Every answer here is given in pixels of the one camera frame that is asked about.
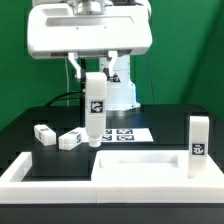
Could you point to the marker tag sheet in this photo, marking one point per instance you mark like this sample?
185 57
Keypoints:
127 135

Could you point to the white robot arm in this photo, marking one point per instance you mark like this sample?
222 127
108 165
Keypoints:
121 92

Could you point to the white desk tabletop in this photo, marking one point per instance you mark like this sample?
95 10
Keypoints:
151 166

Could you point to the white U-shaped fence frame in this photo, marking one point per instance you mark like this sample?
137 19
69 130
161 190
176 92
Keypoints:
15 190

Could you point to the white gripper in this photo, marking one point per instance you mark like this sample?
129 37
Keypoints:
55 30

